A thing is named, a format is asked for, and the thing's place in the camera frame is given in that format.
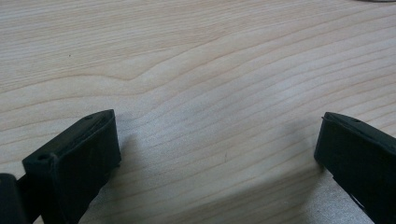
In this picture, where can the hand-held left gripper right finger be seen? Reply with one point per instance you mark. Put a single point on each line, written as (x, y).
(361, 155)

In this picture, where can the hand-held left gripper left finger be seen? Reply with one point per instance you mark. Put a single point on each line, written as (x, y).
(77, 161)

